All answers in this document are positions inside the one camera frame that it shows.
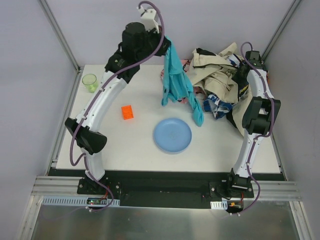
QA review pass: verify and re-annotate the beige zippered cloth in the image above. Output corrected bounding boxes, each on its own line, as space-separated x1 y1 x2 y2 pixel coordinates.
187 42 252 135

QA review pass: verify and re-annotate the teal cloth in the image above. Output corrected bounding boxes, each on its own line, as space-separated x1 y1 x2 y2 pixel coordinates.
161 41 204 127

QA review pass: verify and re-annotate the blue patterned cloth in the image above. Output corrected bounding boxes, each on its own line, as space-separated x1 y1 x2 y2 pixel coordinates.
201 51 249 119

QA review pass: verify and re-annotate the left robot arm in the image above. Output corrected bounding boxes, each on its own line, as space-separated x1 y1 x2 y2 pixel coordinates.
64 22 171 184

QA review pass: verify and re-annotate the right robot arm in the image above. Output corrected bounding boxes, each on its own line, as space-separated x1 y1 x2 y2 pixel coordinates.
226 50 281 196

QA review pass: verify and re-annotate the orange black patterned cloth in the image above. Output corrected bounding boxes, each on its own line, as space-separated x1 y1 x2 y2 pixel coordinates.
266 73 270 84

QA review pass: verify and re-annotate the pink patterned cloth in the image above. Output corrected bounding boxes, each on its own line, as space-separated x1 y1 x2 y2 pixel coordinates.
160 59 207 106

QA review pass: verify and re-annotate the green translucent cup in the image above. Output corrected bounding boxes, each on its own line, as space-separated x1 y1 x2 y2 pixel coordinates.
82 73 99 93

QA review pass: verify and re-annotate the orange toy cube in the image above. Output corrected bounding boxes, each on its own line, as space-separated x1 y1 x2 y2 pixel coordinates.
121 105 134 120

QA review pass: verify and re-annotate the light blue plate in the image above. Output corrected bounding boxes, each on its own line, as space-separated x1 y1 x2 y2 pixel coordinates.
153 118 192 154

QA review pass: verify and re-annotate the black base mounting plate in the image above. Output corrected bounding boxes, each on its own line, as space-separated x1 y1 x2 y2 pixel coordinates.
47 169 255 208

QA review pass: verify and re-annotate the aluminium frame rail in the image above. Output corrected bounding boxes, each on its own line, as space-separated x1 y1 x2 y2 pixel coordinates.
37 0 81 73

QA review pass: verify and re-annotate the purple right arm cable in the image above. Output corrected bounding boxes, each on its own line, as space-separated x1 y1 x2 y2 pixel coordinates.
228 41 276 217

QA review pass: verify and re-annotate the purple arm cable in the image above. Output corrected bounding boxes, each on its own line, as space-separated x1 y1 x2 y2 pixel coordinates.
228 41 276 217
69 1 166 213

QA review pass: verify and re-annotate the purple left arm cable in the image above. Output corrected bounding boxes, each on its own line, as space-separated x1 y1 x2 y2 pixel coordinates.
69 1 166 213

